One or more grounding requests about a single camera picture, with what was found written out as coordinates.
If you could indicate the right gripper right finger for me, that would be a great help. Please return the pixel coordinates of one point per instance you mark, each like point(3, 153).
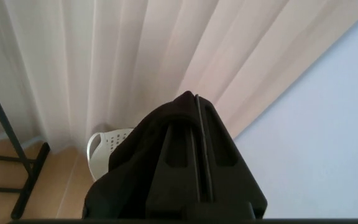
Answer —
point(238, 189)

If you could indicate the white laundry basket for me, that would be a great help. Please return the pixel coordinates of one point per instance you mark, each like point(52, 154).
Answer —
point(101, 161)

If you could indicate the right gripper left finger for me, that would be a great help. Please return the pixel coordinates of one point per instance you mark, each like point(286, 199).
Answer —
point(160, 193)

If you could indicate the beige curtain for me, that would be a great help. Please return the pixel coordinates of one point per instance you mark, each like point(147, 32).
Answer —
point(135, 46)

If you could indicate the black clothes rack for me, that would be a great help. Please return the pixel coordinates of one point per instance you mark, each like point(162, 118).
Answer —
point(26, 186)

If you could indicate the black heap of clothes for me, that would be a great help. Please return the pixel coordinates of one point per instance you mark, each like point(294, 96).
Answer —
point(120, 186)

